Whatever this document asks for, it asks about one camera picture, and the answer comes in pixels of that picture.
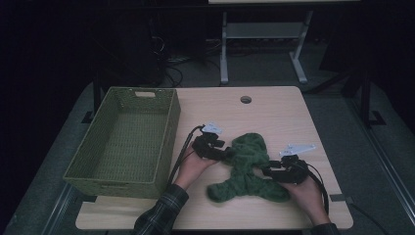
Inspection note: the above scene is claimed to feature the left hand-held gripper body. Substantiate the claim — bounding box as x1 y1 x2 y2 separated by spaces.
191 121 227 162

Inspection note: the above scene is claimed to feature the person's left hand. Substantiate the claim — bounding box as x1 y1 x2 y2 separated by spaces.
174 146 219 191

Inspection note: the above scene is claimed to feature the black floor cable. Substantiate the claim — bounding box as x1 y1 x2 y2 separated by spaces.
349 202 390 235

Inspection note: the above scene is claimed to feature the green knitted cloth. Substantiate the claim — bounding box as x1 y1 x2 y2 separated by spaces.
207 132 292 204

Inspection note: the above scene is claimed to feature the metal floor rail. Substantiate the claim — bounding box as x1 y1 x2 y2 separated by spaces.
40 183 77 235
346 97 415 227

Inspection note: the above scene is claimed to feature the green woven basket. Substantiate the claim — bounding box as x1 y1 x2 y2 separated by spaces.
63 85 182 200

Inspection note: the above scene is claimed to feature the black metal stand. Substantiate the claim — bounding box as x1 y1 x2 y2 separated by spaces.
80 72 103 125
341 67 388 129

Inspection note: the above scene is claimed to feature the bundle of floor cables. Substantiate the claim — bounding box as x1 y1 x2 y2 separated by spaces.
153 33 223 88

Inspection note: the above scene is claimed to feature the person's right hand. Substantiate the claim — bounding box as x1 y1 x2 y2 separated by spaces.
279 176 331 227

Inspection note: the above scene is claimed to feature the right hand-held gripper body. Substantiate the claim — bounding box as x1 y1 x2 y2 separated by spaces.
269 143 317 185

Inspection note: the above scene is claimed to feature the white metal table frame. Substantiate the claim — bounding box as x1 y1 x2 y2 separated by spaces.
207 0 360 86

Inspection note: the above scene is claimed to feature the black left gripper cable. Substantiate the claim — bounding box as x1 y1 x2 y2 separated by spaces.
166 124 206 188

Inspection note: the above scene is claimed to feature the grey tape strip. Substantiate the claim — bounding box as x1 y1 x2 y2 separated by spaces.
328 193 354 204

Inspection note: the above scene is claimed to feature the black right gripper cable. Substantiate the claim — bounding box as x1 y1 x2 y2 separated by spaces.
304 162 331 215

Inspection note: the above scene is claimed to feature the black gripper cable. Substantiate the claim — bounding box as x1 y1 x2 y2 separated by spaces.
304 162 331 215
166 124 206 188

